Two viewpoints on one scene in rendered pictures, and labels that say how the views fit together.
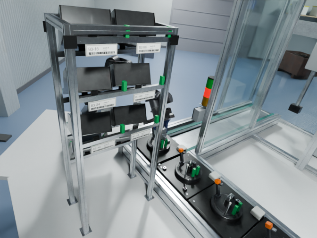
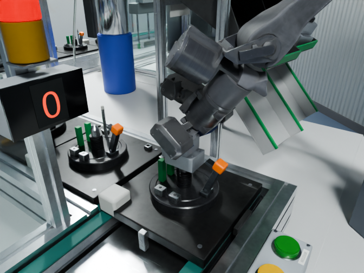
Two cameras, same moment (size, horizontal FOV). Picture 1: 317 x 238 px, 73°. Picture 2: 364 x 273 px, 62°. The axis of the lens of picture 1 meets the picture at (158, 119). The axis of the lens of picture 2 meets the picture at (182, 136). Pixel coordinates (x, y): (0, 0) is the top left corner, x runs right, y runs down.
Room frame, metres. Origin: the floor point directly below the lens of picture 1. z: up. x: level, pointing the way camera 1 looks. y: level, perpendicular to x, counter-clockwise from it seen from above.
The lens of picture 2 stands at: (1.49, -0.15, 1.36)
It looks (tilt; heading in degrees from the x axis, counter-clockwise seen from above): 28 degrees down; 166
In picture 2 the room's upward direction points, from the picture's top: straight up
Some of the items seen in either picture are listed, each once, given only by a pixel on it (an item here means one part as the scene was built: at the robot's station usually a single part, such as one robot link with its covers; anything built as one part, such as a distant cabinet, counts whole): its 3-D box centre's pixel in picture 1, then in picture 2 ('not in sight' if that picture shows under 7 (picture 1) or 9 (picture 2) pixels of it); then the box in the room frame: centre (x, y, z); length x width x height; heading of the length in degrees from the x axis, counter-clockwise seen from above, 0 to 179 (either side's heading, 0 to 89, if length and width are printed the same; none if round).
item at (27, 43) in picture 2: (206, 100); (25, 40); (1.05, -0.24, 1.29); 0.05 x 0.05 x 0.05
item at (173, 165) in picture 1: (189, 166); (96, 139); (0.82, -0.19, 1.01); 0.24 x 0.24 x 0.13; 41
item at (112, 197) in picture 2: (181, 149); (114, 200); (1.01, -0.16, 0.97); 0.05 x 0.05 x 0.04; 41
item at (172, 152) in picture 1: (158, 146); (183, 195); (1.02, -0.02, 0.96); 0.24 x 0.24 x 0.02; 41
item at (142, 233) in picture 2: not in sight; (143, 240); (1.10, -0.12, 0.95); 0.01 x 0.01 x 0.04; 41
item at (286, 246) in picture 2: not in sight; (286, 247); (1.19, 0.11, 0.96); 0.04 x 0.04 x 0.02
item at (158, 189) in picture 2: not in sight; (160, 190); (1.03, -0.07, 1.00); 0.02 x 0.01 x 0.02; 41
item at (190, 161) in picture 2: (161, 131); (180, 145); (1.01, -0.03, 1.08); 0.08 x 0.04 x 0.07; 41
